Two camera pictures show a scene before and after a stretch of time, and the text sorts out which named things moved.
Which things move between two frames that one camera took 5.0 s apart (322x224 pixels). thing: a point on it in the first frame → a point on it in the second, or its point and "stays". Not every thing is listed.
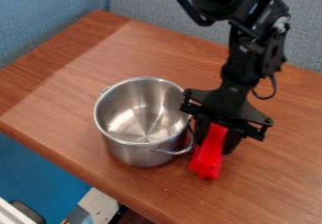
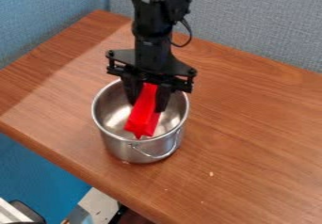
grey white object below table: (96, 209) stays
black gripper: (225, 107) → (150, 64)
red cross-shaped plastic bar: (206, 159) → (143, 119)
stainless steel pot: (140, 121) stays
